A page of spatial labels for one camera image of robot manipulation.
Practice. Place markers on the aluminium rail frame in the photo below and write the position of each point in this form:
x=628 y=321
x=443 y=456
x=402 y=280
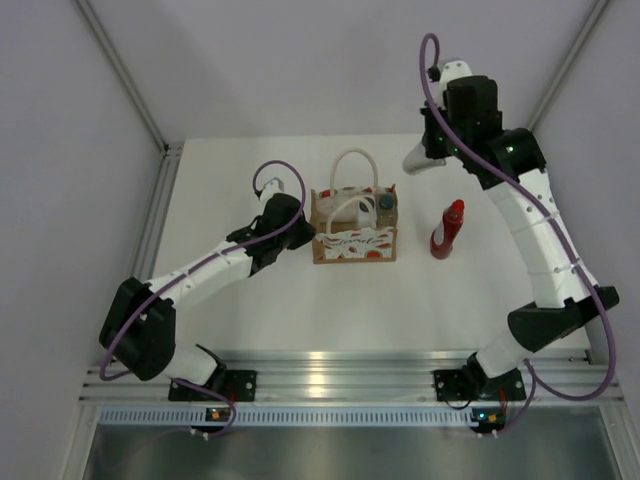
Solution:
x=346 y=333

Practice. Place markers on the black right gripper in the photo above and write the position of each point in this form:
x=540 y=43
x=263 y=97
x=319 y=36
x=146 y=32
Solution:
x=431 y=149

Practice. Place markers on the white perforated cable duct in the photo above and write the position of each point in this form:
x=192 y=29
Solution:
x=251 y=416

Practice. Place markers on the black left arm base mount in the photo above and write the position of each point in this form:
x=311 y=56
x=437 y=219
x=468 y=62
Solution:
x=234 y=385

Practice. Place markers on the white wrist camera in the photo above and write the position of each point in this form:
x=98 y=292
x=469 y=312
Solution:
x=271 y=188
x=449 y=70

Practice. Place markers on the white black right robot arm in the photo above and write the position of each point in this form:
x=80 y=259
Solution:
x=566 y=296

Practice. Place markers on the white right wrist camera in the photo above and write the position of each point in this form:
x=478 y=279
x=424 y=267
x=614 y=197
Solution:
x=449 y=70

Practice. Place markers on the clear square bottle black cap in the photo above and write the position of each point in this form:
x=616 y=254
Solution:
x=386 y=210

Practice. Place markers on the red bottle with red cap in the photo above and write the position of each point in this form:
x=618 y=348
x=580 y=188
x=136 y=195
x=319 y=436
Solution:
x=443 y=236

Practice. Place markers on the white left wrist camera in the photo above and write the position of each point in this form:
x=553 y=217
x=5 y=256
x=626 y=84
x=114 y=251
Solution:
x=271 y=188

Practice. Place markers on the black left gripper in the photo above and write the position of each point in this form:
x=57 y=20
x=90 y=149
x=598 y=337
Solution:
x=307 y=234

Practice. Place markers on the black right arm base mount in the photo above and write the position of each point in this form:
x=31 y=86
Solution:
x=459 y=385

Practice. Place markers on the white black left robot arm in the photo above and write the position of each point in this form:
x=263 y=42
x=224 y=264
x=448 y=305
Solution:
x=141 y=327

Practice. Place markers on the burlap watermelon canvas bag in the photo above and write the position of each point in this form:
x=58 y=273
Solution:
x=345 y=220

